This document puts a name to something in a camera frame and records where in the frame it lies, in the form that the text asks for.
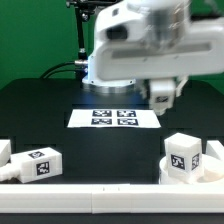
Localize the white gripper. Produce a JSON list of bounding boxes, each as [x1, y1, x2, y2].
[[88, 21, 224, 100]]

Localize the paper sheet with tags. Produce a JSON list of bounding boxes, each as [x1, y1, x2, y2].
[[67, 109, 161, 128]]

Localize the white U-shaped obstacle fence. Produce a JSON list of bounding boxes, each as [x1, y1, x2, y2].
[[0, 140, 224, 214]]

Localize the black cables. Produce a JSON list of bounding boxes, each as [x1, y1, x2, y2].
[[40, 61, 88, 80]]

